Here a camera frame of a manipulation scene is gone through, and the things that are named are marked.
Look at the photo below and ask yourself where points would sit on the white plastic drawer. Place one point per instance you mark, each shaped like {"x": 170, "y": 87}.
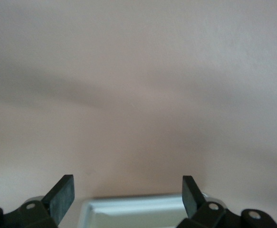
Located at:
{"x": 133, "y": 211}

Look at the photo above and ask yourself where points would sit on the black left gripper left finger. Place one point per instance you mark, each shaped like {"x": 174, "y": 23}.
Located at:
{"x": 60, "y": 202}

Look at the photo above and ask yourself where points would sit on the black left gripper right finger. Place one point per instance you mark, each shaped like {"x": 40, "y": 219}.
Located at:
{"x": 191, "y": 202}

